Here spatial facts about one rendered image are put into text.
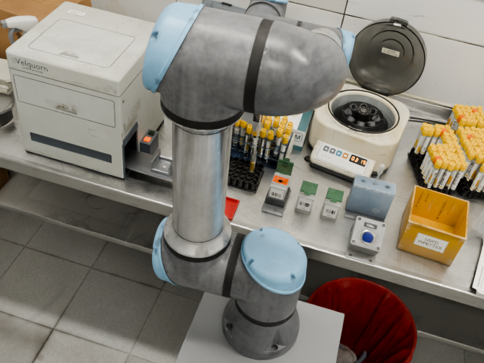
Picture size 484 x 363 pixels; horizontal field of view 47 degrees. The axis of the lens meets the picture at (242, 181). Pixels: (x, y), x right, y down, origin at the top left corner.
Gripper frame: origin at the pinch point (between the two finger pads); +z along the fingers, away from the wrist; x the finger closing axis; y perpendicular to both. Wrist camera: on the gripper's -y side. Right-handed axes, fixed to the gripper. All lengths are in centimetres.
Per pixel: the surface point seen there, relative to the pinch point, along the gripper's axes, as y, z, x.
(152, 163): 22.7, 10.9, 10.8
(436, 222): -49, 17, -2
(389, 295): -49, 62, -12
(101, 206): 59, 79, -27
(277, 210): -9.6, 16.3, 9.5
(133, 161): 28.4, 13.9, 9.1
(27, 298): 76, 106, 5
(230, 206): 1.8, 17.5, 11.3
